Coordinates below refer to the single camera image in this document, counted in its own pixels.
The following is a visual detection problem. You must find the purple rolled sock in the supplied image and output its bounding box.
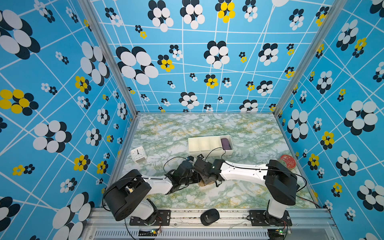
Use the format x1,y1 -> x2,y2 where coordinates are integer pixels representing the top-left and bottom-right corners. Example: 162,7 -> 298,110
221,138 -> 232,151

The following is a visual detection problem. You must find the black computer mouse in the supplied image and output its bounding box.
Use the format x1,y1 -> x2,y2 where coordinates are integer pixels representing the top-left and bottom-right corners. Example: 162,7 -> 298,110
200,209 -> 220,226

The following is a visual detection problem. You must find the right green circuit board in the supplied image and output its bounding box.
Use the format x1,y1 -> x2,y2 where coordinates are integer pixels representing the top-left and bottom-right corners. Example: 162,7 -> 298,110
268,229 -> 292,240

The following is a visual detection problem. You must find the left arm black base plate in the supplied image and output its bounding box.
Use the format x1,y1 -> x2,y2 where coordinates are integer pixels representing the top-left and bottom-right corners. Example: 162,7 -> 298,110
129,210 -> 172,227

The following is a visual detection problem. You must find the left green circuit board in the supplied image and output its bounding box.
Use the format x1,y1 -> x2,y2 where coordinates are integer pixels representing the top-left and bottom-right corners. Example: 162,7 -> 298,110
138,229 -> 161,237

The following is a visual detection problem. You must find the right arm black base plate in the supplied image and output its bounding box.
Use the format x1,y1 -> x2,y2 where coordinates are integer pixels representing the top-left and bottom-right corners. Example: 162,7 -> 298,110
247,210 -> 293,227

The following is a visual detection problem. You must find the white square alarm clock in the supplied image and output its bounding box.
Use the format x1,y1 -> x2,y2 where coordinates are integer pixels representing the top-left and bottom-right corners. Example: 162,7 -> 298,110
131,146 -> 148,163

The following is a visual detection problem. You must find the white compartment organizer tray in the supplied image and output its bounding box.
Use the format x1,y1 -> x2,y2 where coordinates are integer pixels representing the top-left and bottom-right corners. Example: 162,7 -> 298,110
188,135 -> 234,158

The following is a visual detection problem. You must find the round red lid tin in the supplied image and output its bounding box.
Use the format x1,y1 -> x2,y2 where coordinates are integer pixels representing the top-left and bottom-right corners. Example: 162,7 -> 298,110
279,155 -> 297,170

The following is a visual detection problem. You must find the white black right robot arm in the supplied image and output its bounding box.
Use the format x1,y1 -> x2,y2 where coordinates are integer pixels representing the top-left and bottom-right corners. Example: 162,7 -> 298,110
194,159 -> 299,219

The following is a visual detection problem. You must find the aluminium front rail frame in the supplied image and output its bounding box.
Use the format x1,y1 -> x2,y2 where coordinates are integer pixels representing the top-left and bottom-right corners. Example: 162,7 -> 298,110
81,209 -> 342,240

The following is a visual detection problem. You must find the beige argyle sock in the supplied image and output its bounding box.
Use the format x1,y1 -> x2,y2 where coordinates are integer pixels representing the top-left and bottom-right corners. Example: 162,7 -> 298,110
198,179 -> 217,187

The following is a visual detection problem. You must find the green circuit board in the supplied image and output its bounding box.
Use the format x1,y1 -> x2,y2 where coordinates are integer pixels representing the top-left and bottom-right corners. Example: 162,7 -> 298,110
268,229 -> 292,240
138,229 -> 161,237

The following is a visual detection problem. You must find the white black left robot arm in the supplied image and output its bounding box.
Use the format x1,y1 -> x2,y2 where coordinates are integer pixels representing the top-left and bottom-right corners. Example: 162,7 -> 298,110
102,160 -> 202,225

